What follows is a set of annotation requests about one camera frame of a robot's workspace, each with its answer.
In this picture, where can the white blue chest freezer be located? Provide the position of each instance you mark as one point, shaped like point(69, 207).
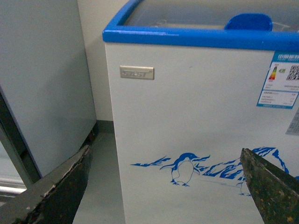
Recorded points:
point(179, 137)

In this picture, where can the grey instruction sticker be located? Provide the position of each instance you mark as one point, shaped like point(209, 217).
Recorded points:
point(293, 128)

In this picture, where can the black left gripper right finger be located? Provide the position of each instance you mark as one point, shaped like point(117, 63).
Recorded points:
point(275, 192)

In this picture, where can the white cabinet at left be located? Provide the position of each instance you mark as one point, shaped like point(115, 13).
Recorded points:
point(45, 84)

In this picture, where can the sliding glass freezer lid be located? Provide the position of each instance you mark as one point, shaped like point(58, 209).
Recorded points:
point(212, 14)

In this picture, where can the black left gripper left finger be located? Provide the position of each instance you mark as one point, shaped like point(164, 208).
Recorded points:
point(55, 198)

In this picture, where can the blue freezer lid handle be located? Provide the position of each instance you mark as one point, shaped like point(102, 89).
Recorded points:
point(250, 21)

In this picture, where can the silver brand nameplate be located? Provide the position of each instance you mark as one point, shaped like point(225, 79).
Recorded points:
point(137, 72)

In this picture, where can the energy label sticker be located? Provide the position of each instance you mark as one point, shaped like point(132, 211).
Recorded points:
point(281, 85)

